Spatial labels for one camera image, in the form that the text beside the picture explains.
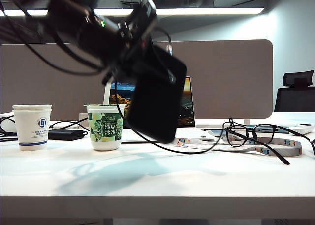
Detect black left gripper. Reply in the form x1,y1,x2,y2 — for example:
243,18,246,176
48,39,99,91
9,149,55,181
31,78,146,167
102,22,178,85

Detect black smartphone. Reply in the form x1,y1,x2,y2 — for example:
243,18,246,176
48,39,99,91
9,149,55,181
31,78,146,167
127,44,188,144

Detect black charger cable with plug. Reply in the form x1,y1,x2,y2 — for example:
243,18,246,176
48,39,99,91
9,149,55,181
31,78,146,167
114,81,237,155

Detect beige fabric desk divider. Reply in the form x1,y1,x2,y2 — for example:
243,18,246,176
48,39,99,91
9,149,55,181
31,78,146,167
0,39,274,121

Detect white laptop with landscape wallpaper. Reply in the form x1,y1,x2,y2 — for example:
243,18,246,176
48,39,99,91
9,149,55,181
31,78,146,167
108,76,210,144

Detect white drinking straw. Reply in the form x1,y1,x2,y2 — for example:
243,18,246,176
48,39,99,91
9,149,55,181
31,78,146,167
103,83,112,105

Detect long linear ceiling light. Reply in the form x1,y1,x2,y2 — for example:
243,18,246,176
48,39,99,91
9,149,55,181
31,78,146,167
0,7,264,17

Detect green printed drink cup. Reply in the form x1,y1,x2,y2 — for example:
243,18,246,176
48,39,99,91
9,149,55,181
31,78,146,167
83,103,127,151

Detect black power adapter brick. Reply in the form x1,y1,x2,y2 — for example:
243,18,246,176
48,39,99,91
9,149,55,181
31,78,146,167
48,129,89,141

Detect blue grey usb hub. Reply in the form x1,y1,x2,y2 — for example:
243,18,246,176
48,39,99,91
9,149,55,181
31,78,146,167
246,125,290,134

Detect black mesh office chair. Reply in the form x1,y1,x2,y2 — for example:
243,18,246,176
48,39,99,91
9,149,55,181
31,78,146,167
274,70,315,113

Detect plain white paper cup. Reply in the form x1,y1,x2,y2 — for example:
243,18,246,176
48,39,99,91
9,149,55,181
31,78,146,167
11,104,53,112

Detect white paper cup blue logo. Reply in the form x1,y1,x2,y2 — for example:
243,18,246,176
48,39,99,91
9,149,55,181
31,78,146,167
13,109,52,152

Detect black round eyeglasses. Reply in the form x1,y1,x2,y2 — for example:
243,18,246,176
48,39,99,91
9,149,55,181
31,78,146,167
222,118,315,165

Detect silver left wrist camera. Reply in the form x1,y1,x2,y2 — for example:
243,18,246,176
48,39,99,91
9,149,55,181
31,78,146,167
127,0,158,37

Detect beige cable box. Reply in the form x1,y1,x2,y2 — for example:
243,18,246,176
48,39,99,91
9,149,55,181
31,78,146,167
78,113,90,129

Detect black adapter cable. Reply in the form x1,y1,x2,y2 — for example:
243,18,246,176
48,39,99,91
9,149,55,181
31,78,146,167
48,116,90,137

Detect grey printed lanyard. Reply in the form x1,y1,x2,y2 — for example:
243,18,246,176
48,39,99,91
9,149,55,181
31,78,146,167
173,137,303,157

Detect black looped cable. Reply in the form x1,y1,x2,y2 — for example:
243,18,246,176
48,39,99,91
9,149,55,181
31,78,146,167
0,116,16,134

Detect black cable bundle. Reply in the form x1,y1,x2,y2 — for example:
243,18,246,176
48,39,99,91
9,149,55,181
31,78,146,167
0,133,19,143

